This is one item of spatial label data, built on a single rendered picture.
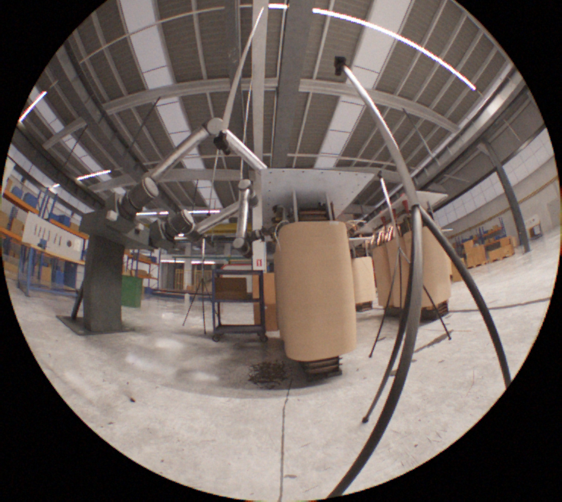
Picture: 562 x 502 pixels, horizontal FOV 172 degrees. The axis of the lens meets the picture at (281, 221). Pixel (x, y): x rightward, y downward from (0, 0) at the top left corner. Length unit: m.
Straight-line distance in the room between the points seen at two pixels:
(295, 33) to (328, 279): 4.06
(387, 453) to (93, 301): 2.53
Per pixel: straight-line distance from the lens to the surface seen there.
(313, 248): 1.15
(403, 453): 0.86
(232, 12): 6.23
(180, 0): 10.25
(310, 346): 1.17
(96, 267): 2.44
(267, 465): 0.83
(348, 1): 10.12
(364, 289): 4.05
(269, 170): 1.17
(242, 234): 1.73
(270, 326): 2.97
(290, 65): 4.41
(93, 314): 2.47
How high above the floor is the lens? 0.67
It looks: 21 degrees up
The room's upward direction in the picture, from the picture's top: 3 degrees counter-clockwise
